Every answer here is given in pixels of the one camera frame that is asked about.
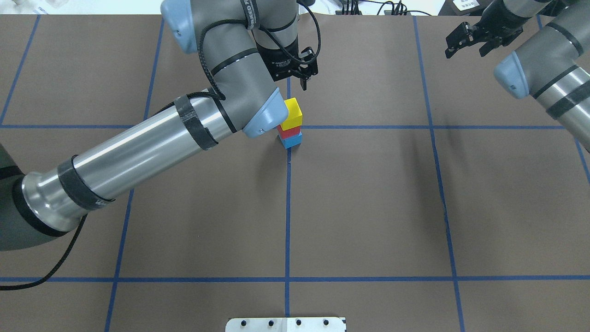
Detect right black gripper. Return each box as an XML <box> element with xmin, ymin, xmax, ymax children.
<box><xmin>445</xmin><ymin>2</ymin><xmax>524</xmax><ymax>59</ymax></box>

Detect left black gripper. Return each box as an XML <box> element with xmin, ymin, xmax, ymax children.
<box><xmin>256</xmin><ymin>35</ymin><xmax>319</xmax><ymax>91</ymax></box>

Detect yellow cube block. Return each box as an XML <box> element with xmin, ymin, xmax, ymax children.
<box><xmin>280</xmin><ymin>97</ymin><xmax>303</xmax><ymax>130</ymax></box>

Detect red cube block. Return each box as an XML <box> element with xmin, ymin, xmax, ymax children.
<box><xmin>276</xmin><ymin>125</ymin><xmax>301</xmax><ymax>140</ymax></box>

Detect blue cube block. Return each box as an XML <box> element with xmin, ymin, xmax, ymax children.
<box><xmin>278</xmin><ymin>132</ymin><xmax>303</xmax><ymax>149</ymax></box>

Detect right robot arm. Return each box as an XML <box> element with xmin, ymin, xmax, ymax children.
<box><xmin>445</xmin><ymin>0</ymin><xmax>590</xmax><ymax>149</ymax></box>

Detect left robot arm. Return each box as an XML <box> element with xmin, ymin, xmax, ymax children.
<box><xmin>0</xmin><ymin>0</ymin><xmax>316</xmax><ymax>251</ymax></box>

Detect blue tape grid lines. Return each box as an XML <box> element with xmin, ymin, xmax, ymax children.
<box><xmin>1</xmin><ymin>15</ymin><xmax>589</xmax><ymax>332</ymax></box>

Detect white mounting plate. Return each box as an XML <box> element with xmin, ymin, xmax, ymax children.
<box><xmin>225</xmin><ymin>317</ymin><xmax>347</xmax><ymax>332</ymax></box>

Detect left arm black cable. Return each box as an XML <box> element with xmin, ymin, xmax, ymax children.
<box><xmin>0</xmin><ymin>0</ymin><xmax>321</xmax><ymax>291</ymax></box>

